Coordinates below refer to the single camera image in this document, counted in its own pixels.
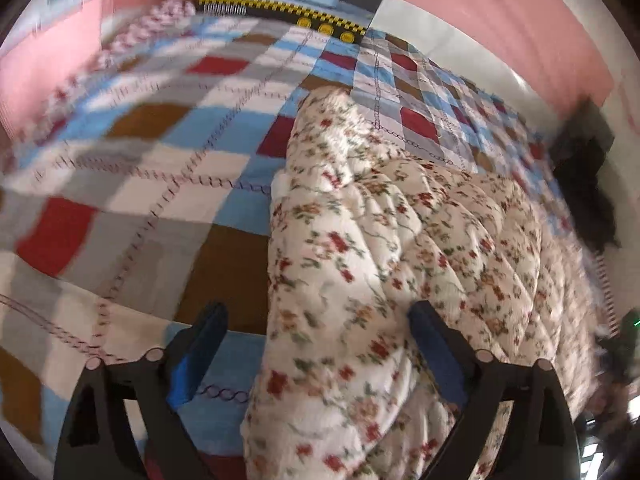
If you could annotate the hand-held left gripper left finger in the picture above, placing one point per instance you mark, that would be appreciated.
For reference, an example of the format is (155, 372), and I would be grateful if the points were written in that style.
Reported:
(195, 360)

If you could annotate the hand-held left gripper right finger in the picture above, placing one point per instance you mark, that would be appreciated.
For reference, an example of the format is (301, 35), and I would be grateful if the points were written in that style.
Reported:
(440, 360)

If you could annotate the floral quilted jacket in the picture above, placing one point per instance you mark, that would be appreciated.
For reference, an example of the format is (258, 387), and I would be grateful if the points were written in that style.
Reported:
(400, 270)

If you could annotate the black clothing pile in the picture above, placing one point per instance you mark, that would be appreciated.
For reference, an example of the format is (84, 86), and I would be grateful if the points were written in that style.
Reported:
(590, 200)

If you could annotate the checkered bed sheet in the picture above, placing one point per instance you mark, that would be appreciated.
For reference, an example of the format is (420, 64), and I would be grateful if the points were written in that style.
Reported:
(150, 170)

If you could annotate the dark grey pillow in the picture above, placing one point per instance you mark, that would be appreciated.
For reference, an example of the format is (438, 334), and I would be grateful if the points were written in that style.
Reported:
(595, 125)

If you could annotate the pink storage box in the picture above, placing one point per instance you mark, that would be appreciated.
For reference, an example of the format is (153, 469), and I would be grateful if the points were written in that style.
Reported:
(50, 60)

